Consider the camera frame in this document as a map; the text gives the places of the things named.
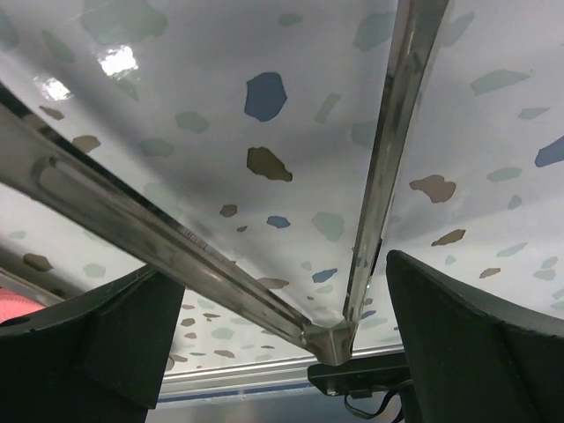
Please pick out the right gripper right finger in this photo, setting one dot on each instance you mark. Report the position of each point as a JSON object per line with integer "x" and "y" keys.
{"x": 474, "y": 357}

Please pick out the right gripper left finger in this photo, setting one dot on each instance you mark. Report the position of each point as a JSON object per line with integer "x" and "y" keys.
{"x": 98, "y": 357}

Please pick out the metal tongs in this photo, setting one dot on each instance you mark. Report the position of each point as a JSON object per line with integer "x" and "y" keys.
{"x": 251, "y": 123}

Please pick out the right black mounting bracket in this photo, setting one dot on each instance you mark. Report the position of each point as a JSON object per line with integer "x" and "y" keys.
{"x": 361, "y": 377}

